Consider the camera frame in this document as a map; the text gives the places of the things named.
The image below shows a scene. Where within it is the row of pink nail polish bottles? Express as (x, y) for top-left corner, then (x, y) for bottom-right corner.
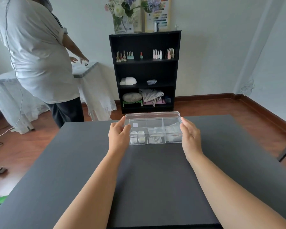
(152, 48), (175, 59)

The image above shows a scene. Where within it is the person's right hand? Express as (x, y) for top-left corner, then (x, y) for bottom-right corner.
(180, 117), (203, 160)

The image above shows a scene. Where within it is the table with white cloth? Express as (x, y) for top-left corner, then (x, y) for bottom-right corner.
(0, 61), (117, 135)

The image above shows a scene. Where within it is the pink cloth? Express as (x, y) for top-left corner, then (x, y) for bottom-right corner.
(143, 98), (166, 105)

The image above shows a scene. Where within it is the framed colour chart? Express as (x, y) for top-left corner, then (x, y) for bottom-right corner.
(143, 0), (172, 33)

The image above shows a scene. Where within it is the green plastic rack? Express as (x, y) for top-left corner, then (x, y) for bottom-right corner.
(122, 100), (143, 107)

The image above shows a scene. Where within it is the clear plastic organizer box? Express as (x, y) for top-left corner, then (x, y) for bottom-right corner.
(124, 111), (183, 145)

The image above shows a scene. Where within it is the black bookshelf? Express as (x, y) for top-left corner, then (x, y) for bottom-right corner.
(109, 30), (182, 115)

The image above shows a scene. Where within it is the grey folded towel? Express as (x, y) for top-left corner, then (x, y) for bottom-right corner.
(139, 89), (165, 107)

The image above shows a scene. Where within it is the coiled white wall cable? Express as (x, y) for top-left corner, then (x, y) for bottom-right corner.
(240, 78), (255, 96)

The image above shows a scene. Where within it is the person's left hand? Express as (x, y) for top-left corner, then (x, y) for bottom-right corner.
(108, 116), (131, 154)

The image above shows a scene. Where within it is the person's right forearm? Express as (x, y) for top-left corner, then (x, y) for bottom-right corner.
(188, 152), (286, 229)

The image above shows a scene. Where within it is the flower bouquet in glass vase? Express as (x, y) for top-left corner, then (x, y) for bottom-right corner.
(104, 0), (163, 34)

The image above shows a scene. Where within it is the person's left forearm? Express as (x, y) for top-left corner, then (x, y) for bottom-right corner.
(53, 150), (132, 229)

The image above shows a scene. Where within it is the crumpled clear plastic bag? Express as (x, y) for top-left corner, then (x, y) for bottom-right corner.
(165, 123), (182, 142)

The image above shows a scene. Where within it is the row of small nail polish bottles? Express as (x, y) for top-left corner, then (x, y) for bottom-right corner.
(116, 50), (134, 62)

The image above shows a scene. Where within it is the white nail lamp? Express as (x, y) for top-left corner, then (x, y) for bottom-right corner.
(120, 77), (137, 86)

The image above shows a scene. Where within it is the clear packet of nail tips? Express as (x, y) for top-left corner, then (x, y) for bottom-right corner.
(148, 127), (164, 143)

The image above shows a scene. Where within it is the grey oval cushion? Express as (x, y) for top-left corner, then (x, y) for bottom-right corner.
(122, 92), (143, 102)

